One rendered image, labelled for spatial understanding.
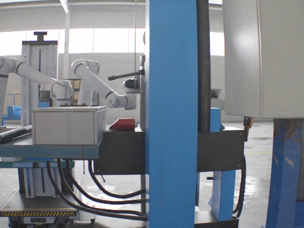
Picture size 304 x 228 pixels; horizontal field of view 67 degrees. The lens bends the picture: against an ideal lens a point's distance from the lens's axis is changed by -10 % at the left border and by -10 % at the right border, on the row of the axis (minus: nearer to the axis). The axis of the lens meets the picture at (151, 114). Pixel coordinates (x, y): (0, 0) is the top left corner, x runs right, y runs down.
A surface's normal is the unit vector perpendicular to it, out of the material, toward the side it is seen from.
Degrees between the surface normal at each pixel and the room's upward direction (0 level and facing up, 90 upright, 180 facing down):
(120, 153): 90
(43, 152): 90
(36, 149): 90
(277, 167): 90
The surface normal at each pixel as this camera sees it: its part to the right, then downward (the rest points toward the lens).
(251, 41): -0.99, 0.00
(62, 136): 0.11, 0.04
